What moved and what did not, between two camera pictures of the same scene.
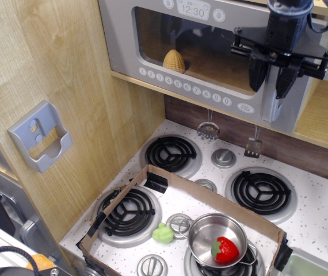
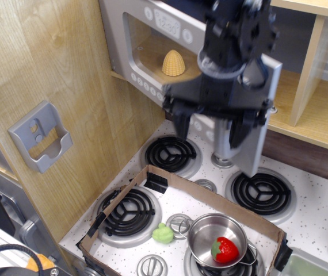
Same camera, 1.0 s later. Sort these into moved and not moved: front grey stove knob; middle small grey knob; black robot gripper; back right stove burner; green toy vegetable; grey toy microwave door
Moved: grey toy microwave door; black robot gripper
Not moved: front grey stove knob; middle small grey knob; green toy vegetable; back right stove burner
